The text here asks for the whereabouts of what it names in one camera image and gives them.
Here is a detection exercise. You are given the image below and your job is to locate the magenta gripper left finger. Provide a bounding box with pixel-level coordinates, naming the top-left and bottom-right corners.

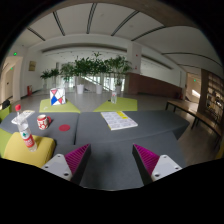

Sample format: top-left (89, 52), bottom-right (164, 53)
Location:
top-left (42, 144), bottom-right (91, 185)

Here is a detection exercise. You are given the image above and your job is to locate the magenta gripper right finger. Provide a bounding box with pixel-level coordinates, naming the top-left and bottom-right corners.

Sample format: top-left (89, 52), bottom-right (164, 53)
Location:
top-left (132, 144), bottom-right (181, 185)

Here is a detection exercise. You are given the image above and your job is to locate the water bottle red cap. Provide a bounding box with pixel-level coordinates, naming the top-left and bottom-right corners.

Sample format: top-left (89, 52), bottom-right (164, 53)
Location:
top-left (15, 104), bottom-right (37, 152)

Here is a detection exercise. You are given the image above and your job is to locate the small far water bottle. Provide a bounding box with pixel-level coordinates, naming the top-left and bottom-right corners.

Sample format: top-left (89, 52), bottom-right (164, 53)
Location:
top-left (111, 91), bottom-right (117, 104)

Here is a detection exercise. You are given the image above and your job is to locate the grey sofa block right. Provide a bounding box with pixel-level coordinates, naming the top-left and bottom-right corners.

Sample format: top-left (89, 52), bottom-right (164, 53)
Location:
top-left (76, 110), bottom-right (189, 190)

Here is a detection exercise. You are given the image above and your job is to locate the grey sofa block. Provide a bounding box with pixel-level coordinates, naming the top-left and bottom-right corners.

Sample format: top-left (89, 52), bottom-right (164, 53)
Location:
top-left (0, 112), bottom-right (79, 157)
top-left (76, 110), bottom-right (189, 190)

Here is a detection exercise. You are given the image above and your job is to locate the red round coaster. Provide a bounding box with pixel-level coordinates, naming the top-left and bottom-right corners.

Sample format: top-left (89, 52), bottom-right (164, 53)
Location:
top-left (59, 124), bottom-right (70, 132)

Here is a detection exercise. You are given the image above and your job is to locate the grey sofa block left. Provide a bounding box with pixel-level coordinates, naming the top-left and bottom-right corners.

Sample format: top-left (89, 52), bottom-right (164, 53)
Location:
top-left (0, 112), bottom-right (79, 157)

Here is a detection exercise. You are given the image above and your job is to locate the red white patterned mug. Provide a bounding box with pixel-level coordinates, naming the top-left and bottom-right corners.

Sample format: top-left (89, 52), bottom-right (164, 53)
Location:
top-left (37, 114), bottom-right (51, 130)

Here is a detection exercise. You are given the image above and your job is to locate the yellow seat cushion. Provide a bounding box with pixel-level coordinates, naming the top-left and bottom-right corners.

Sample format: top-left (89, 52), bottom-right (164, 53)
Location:
top-left (3, 132), bottom-right (56, 168)

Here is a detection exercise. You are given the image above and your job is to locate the white magazine with yellow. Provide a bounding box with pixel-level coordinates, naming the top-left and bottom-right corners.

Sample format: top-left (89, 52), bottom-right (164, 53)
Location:
top-left (101, 111), bottom-right (138, 131)

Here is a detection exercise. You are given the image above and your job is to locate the green table left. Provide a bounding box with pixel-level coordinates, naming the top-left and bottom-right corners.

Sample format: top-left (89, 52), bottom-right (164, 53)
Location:
top-left (39, 99), bottom-right (80, 113)

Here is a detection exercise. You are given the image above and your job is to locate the green table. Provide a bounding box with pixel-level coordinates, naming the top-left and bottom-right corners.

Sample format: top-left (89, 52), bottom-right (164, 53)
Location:
top-left (39, 99), bottom-right (80, 113)
top-left (95, 97), bottom-right (138, 112)

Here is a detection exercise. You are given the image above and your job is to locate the green table right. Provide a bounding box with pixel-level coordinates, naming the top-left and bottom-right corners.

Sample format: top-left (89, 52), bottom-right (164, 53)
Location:
top-left (95, 97), bottom-right (138, 112)

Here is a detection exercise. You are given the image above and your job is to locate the white magazine on left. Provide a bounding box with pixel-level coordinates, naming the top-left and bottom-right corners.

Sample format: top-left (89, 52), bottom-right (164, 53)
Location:
top-left (11, 110), bottom-right (34, 124)

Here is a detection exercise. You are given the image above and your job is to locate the long wooden bench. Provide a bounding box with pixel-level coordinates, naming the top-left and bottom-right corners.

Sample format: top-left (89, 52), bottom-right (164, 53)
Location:
top-left (165, 100), bottom-right (222, 144)

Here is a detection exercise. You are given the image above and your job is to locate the red blue white cube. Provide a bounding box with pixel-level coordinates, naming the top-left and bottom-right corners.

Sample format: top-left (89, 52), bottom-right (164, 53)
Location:
top-left (50, 88), bottom-right (66, 106)

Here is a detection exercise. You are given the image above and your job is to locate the green seat cushion left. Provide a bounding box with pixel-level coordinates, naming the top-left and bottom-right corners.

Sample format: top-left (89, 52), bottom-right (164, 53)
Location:
top-left (0, 106), bottom-right (12, 123)

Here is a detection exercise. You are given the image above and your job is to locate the red fire extinguisher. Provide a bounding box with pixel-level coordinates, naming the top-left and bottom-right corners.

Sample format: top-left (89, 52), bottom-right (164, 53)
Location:
top-left (27, 85), bottom-right (32, 96)

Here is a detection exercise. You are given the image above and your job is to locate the potted plant white pot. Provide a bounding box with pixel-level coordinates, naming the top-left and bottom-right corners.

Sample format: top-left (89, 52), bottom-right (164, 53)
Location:
top-left (73, 58), bottom-right (91, 94)
top-left (91, 52), bottom-right (108, 94)
top-left (107, 55), bottom-right (132, 93)

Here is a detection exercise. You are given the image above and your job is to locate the framed wall picture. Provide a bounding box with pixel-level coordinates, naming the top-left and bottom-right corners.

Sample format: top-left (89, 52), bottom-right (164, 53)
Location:
top-left (29, 61), bottom-right (36, 71)

